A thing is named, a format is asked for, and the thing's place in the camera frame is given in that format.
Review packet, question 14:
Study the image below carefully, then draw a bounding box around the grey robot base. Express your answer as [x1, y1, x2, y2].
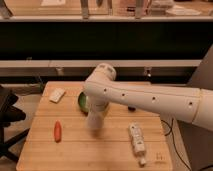
[177, 44, 213, 171]

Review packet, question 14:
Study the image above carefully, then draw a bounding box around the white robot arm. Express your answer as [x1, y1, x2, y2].
[83, 63, 213, 131]

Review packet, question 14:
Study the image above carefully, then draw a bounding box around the green bowl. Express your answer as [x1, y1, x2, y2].
[78, 92, 88, 115]

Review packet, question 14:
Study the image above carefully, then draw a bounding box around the clear plastic bottle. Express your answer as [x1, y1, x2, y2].
[129, 123, 146, 167]

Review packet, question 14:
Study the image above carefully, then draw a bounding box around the orange carrot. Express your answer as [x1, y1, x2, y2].
[54, 121, 62, 143]

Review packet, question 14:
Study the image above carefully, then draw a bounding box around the black office chair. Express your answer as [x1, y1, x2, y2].
[0, 85, 29, 162]

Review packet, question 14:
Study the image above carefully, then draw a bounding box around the black cable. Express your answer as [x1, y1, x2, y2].
[161, 118, 191, 171]

